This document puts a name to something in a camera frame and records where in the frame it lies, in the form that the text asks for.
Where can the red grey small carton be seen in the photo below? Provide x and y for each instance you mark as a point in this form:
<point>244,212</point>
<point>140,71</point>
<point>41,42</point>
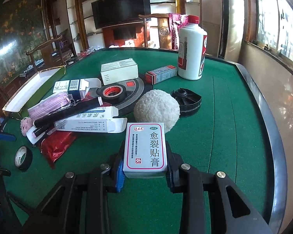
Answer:
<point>160,74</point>

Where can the pink zipper pouch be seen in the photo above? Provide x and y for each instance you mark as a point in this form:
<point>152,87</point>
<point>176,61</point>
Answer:
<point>49,105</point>

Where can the black white open small box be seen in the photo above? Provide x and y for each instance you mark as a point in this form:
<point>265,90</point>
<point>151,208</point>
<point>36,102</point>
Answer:
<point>77,88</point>

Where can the round grey table centre panel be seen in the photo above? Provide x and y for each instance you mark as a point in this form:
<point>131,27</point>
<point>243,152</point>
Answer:
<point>135,89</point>

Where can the wooden armchair at left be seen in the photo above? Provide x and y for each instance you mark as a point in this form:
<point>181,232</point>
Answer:
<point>51,53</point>

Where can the white standing air conditioner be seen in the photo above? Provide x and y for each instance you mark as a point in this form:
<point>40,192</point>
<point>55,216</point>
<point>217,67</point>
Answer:
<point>232,27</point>

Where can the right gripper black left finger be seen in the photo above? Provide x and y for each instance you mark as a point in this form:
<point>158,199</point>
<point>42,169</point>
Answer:
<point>79,197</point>

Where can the white liquor bottle red cap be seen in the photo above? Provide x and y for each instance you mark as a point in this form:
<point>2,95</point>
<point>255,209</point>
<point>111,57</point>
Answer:
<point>192,49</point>

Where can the white rectangular carton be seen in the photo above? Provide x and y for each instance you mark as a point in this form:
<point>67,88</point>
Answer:
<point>117,71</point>

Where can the black half-round plastic part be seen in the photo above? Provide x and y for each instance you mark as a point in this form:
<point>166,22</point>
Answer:
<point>189,101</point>

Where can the white plaster medicine box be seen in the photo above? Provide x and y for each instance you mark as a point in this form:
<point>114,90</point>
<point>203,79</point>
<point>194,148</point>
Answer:
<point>145,155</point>

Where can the black tape roll white core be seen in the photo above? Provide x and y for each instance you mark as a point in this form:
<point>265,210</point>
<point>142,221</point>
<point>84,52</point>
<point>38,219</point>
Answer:
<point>23,158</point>

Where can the red shiny pouch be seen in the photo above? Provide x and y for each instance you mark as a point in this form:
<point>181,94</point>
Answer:
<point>55,145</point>

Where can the magenta cloth on chair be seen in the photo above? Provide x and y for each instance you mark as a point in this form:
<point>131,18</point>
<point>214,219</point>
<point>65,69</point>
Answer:
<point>176,21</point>

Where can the black tape roll red core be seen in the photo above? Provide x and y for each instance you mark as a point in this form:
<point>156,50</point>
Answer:
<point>114,94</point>

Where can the floral landscape painting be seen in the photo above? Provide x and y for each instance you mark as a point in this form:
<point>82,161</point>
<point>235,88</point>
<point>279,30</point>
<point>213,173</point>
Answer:
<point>22,28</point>

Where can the long white medicine box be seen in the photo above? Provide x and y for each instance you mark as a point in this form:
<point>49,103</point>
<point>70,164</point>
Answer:
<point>97,120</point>

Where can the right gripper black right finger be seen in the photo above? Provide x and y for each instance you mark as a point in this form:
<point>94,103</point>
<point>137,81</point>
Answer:
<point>230,210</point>

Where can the pink fluffy pompom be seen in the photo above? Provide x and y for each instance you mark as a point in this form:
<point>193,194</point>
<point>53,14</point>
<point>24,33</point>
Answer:
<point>26,125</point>

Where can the white fluffy ball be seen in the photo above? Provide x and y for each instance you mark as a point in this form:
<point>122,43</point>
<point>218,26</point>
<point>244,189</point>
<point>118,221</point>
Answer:
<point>157,106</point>

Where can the wooden armchair behind table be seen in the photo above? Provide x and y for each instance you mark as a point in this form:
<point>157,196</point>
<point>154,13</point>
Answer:
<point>163,30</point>

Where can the black flat television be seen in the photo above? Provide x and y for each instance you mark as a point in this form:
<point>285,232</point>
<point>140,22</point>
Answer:
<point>107,13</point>

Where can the black marker pen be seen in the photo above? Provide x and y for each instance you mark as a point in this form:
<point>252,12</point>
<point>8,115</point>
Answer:
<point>68,112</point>

